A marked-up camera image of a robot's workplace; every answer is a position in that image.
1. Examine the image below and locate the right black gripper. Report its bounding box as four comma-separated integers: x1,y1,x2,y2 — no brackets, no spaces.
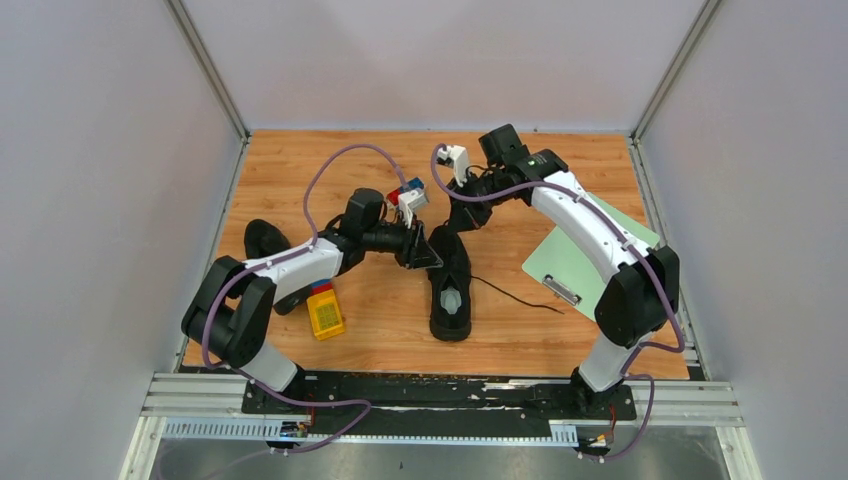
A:
447,169,514,234

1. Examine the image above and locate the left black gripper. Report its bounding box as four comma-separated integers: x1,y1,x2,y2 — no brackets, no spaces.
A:
363,212,444,271

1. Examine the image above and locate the black sneaker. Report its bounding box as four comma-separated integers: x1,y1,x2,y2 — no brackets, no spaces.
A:
428,226,472,342

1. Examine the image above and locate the black shoelace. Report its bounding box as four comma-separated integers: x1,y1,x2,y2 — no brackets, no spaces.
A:
470,275,565,315

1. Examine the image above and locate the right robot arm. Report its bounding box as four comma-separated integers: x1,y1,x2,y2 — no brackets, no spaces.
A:
430,124,683,418

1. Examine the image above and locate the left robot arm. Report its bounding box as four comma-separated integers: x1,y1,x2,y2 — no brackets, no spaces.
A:
181,188,442,413

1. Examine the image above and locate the toy brick car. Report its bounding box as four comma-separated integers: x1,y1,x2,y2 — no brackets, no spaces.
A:
386,177,425,207

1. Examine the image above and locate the green clipboard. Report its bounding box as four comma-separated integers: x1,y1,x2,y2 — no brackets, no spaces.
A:
522,193,660,321

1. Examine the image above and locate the yellow toy block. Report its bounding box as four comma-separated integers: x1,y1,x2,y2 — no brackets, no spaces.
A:
306,280,346,341

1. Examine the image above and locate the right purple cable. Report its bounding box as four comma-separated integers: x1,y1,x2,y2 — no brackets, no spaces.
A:
430,144,686,399

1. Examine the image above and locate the purple cable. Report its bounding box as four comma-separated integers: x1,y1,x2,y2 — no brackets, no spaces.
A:
200,143,409,409
430,144,686,399

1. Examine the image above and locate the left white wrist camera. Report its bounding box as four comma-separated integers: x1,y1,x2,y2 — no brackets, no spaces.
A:
397,188,429,229

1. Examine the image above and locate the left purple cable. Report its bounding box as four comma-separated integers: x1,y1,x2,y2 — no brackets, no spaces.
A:
200,143,409,409

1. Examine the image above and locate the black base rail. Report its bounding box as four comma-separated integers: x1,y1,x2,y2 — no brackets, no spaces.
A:
241,371,637,436

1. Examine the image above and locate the white cable duct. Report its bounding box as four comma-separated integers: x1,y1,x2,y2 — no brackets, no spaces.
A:
161,417,579,447

